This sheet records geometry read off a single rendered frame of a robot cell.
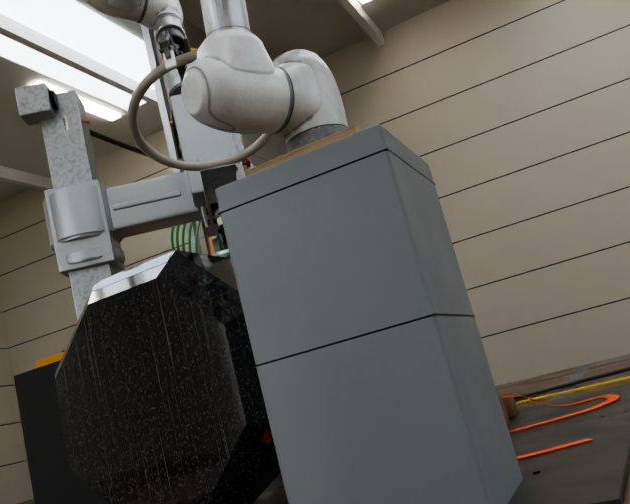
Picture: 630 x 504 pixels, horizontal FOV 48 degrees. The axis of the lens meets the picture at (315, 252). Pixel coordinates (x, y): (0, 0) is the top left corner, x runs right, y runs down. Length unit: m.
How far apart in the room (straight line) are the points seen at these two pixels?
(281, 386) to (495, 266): 6.01
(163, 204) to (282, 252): 2.05
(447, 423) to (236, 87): 0.80
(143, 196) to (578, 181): 4.89
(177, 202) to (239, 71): 1.98
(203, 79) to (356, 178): 0.38
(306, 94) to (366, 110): 6.39
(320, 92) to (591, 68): 6.14
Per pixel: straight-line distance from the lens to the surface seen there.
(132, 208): 3.52
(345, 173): 1.46
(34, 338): 10.20
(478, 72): 7.83
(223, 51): 1.59
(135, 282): 2.34
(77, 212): 3.49
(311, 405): 1.46
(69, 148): 3.68
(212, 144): 2.85
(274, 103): 1.60
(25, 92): 3.75
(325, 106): 1.67
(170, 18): 2.23
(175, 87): 2.97
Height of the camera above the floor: 0.30
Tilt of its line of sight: 11 degrees up
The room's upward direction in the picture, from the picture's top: 15 degrees counter-clockwise
